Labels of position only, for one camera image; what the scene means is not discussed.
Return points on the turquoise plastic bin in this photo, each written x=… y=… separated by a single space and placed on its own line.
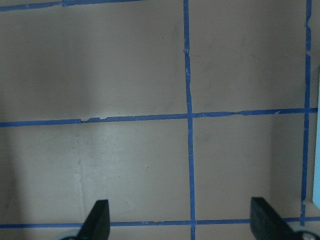
x=316 y=176

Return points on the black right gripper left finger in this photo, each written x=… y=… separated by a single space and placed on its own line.
x=97 y=224

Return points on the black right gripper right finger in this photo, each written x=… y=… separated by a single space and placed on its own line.
x=266 y=224

